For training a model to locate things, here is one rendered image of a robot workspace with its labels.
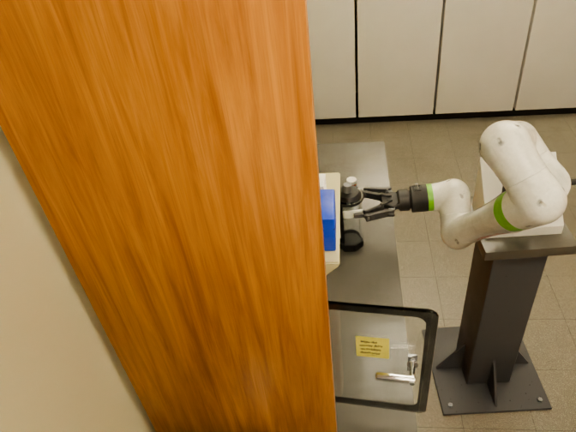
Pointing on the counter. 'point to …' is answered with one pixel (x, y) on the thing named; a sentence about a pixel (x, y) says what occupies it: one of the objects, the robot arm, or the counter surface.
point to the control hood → (336, 221)
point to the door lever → (399, 375)
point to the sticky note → (372, 347)
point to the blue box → (328, 219)
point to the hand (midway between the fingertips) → (350, 205)
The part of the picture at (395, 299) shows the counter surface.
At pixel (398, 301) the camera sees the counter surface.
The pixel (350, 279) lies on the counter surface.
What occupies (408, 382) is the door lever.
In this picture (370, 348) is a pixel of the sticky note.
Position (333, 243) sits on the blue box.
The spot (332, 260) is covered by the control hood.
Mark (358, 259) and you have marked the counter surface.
